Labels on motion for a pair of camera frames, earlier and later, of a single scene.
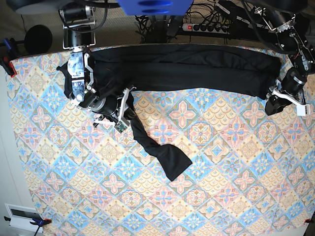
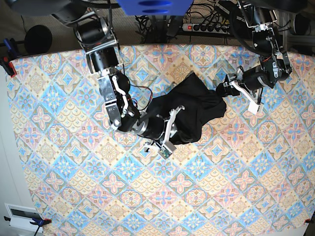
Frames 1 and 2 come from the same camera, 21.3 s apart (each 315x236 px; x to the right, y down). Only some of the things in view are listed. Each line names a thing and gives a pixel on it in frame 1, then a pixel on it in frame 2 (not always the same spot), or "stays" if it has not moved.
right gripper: (292, 84) to (254, 78)
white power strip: (206, 28) stays
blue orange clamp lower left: (39, 222) stays
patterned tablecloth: (252, 173) stays
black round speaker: (38, 39) stays
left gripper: (108, 104) to (150, 125)
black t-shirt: (120, 72) to (201, 103)
